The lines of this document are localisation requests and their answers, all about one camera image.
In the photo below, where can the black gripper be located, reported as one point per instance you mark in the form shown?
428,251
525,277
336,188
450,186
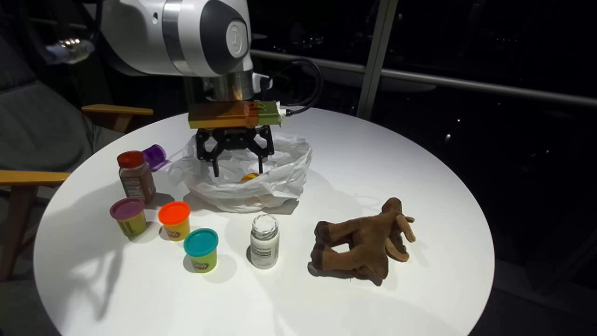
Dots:
211,143

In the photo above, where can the yellow play-doh tub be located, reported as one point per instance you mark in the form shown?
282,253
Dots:
249,178

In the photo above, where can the orange lid play-doh tub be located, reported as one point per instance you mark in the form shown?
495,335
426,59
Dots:
174,220

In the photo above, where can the teal lid play-doh tub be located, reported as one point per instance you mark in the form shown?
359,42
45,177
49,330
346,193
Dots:
200,249

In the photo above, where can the white pill bottle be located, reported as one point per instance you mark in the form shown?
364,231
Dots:
264,242

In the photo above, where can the spice jar with red lid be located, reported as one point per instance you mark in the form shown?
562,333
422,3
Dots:
137,177

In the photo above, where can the pink lid play-doh tub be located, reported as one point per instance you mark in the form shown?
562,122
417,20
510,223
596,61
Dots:
129,216

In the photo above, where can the brown plush toy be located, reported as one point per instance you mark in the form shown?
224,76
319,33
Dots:
362,248

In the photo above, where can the purple play-doh tub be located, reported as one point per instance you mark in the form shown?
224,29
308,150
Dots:
155,158

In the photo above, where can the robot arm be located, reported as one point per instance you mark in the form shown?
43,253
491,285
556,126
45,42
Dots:
183,38

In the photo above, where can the white plastic bag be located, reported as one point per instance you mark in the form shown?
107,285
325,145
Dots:
282,180

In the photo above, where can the metal window railing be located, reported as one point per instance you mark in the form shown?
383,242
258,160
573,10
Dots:
527,50

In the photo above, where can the white round table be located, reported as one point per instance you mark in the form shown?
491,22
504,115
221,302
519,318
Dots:
97,283

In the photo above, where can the wooden armchair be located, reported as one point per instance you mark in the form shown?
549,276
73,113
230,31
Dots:
42,141

